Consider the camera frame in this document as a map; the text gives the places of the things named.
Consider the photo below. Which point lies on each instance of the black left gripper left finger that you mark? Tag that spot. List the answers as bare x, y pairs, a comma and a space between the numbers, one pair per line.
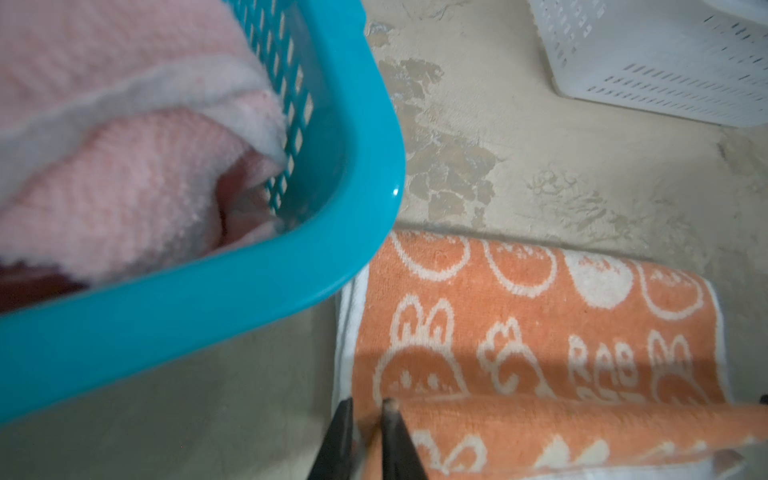
334, 460

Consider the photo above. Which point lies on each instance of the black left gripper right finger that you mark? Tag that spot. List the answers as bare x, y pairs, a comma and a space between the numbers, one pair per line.
400, 458

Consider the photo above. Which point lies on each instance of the orange bunny pattern towel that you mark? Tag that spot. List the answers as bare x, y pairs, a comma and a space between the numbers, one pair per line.
513, 361

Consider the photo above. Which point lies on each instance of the teal plastic basket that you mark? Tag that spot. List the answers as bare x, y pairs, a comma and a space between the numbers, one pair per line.
339, 199

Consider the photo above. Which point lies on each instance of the pink terry towel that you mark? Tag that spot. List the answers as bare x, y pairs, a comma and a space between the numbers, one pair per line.
135, 136

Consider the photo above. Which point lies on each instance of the white plastic basket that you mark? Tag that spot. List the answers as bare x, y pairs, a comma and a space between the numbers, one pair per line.
699, 60

